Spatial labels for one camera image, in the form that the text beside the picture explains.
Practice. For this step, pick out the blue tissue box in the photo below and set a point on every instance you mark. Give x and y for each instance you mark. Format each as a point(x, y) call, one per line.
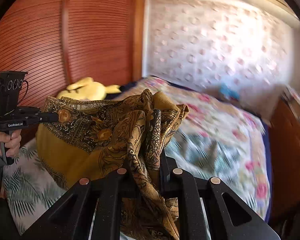
point(228, 93)

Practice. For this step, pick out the circle pattern sheer curtain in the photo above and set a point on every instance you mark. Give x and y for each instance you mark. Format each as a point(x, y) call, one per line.
point(198, 43)

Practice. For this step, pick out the mustard patterned scarf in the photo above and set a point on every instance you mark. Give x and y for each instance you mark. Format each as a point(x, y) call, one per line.
point(93, 138)

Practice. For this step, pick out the person left hand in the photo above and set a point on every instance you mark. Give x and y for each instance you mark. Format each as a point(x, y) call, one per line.
point(11, 142)

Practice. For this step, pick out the floral quilt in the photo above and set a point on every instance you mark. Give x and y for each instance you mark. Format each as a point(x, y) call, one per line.
point(217, 139)

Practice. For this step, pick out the long wooden cabinet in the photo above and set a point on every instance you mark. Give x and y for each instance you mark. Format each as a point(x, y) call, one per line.
point(284, 138)

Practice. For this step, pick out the palm leaf bed sheet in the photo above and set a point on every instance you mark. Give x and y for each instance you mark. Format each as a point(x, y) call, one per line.
point(31, 190)

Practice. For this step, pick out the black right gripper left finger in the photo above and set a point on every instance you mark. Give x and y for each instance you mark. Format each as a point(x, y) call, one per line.
point(88, 210)

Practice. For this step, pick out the wooden sliding wardrobe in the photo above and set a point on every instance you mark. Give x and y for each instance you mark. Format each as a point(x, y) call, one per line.
point(58, 42)

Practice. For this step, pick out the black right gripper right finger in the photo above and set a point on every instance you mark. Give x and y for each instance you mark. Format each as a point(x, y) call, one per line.
point(209, 209)

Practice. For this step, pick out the yellow plush toy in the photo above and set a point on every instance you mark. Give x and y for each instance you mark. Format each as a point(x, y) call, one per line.
point(86, 89)

